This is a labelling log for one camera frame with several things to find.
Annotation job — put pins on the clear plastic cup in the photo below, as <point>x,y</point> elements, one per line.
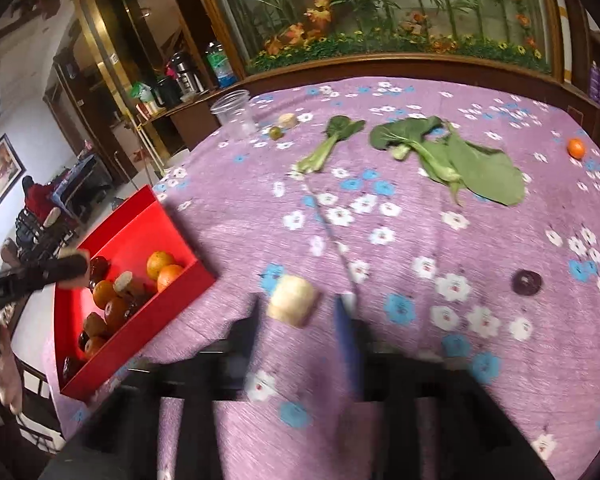
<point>235,112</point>

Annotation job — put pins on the small bok choy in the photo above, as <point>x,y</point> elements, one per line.
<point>330,140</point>

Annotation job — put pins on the large smooth brown date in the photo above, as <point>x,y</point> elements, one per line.
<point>141,291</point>

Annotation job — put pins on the black chair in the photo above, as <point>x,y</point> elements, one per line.
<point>40,232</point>

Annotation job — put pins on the small orange kumquat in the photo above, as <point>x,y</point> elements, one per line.
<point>576,148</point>

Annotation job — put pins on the red box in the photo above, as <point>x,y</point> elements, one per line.
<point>125,230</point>

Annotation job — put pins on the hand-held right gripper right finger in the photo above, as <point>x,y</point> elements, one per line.
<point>347,345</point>

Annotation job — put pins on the dark red date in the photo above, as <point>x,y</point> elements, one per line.
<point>70,366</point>

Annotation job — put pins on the silver thermos flask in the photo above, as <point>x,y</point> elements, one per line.
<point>186,74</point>

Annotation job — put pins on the small green jujube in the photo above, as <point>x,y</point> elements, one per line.
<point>276,133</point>

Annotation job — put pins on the framed wall painting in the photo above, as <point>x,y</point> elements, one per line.
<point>0,167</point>

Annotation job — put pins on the long brown date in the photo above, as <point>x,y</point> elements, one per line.
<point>95,324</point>

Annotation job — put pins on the small white chunk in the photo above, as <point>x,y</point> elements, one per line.
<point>287,120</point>

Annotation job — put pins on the large bok choy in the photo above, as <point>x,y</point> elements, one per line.
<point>480,170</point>

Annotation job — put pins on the black kettle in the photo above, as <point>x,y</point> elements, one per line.
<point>166,92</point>

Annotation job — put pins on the purple floral tablecloth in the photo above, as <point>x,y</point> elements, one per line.
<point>430,240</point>

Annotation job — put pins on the person's left hand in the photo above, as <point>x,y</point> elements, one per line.
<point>7,375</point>

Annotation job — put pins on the dark purple plum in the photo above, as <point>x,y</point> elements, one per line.
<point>526,281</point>
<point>83,341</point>

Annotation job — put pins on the glass display with fake flowers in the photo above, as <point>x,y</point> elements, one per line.
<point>380,10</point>

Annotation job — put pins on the clear water bottle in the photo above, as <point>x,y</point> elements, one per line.
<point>221,66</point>

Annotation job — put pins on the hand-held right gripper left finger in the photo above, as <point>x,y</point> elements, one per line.
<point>252,332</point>

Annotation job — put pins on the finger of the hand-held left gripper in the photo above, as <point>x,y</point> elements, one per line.
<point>50,272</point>

